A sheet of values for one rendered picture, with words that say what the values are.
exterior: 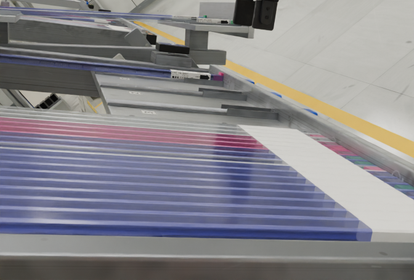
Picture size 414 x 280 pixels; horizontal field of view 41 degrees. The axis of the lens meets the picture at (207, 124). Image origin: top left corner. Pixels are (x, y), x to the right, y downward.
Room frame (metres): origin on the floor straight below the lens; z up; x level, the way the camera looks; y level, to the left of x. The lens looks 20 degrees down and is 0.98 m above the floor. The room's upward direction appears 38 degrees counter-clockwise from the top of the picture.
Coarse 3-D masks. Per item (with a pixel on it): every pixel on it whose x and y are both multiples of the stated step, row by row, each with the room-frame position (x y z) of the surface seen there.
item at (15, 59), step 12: (0, 60) 0.79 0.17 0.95; (12, 60) 0.79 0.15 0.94; (24, 60) 0.79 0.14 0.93; (36, 60) 0.79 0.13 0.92; (48, 60) 0.79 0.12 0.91; (60, 60) 0.79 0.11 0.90; (72, 60) 0.80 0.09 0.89; (108, 72) 0.80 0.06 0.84; (120, 72) 0.80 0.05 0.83; (132, 72) 0.80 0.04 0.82; (144, 72) 0.80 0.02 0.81; (156, 72) 0.80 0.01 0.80; (168, 72) 0.80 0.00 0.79
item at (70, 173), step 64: (0, 128) 0.40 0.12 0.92; (64, 128) 0.41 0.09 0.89; (128, 128) 0.43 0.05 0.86; (192, 128) 0.45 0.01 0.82; (256, 128) 0.47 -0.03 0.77; (0, 192) 0.27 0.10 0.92; (64, 192) 0.27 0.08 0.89; (128, 192) 0.28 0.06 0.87; (192, 192) 0.29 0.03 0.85; (256, 192) 0.29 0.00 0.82; (320, 192) 0.30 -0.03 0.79; (384, 192) 0.31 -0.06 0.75
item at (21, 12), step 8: (0, 8) 1.01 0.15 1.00; (32, 16) 1.01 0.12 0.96; (40, 16) 1.01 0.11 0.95; (48, 16) 1.01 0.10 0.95; (56, 16) 1.01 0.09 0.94; (64, 16) 1.01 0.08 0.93; (72, 16) 1.01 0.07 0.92; (80, 16) 1.02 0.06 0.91; (88, 16) 1.02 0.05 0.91; (96, 16) 1.02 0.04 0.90; (104, 16) 1.02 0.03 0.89; (112, 16) 1.02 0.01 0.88; (120, 16) 1.02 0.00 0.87; (128, 16) 1.02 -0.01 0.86; (136, 16) 1.02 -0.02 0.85; (144, 16) 1.02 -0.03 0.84; (152, 16) 1.02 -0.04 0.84; (160, 16) 1.03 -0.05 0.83
